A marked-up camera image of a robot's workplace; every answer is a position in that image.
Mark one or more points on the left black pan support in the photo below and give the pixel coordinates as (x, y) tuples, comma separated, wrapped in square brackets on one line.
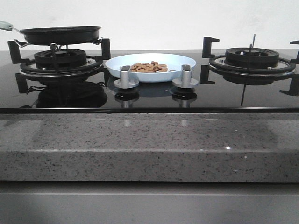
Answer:
[(57, 76)]

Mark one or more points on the black pan support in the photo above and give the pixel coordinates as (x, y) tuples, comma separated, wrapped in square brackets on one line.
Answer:
[(57, 76), (248, 76)]

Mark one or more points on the black gas burner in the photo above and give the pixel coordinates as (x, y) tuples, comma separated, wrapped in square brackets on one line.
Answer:
[(65, 59), (255, 58)]

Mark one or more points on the black glass cooktop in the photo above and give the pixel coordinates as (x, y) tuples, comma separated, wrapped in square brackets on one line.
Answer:
[(215, 93)]

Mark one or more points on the left silver stove knob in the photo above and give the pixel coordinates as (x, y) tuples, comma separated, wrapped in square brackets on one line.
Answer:
[(126, 81)]

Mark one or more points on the right silver stove knob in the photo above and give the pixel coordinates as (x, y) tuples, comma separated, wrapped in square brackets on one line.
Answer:
[(186, 81)]

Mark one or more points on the silver stove knob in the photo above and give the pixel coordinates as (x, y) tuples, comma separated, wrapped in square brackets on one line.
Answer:
[(126, 81), (186, 81)]

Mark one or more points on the black frying pan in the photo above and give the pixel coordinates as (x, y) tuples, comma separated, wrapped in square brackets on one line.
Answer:
[(61, 35)]

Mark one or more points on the light blue plate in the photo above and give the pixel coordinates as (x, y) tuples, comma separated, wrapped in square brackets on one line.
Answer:
[(173, 62)]

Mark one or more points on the right black gas burner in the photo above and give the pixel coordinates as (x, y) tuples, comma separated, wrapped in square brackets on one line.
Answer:
[(255, 58)]

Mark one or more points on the brown meat pieces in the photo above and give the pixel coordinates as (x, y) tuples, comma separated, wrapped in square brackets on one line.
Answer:
[(153, 67)]

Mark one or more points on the left black gas burner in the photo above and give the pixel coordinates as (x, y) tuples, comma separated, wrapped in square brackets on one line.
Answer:
[(65, 59)]

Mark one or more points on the right black pan support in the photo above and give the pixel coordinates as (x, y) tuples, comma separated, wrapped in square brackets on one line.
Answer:
[(248, 76)]

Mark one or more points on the wire pan stand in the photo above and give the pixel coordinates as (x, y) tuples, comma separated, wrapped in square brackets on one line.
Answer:
[(55, 45)]

